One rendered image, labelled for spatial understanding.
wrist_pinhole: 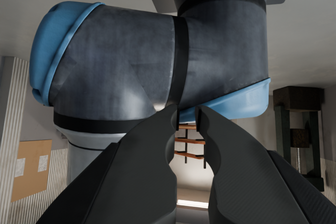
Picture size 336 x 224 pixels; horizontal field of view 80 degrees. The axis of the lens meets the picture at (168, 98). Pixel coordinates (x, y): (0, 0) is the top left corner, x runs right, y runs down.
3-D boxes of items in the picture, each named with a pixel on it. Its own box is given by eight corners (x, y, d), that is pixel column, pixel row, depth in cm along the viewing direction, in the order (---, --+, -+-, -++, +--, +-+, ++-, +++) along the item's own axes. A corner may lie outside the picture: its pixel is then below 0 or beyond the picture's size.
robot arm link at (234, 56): (236, 47, 35) (236, 126, 33) (158, 37, 32) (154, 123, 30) (292, 7, 23) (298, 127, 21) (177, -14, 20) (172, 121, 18)
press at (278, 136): (278, 85, 455) (284, 228, 412) (326, 85, 437) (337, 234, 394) (268, 91, 530) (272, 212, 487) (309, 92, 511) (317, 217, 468)
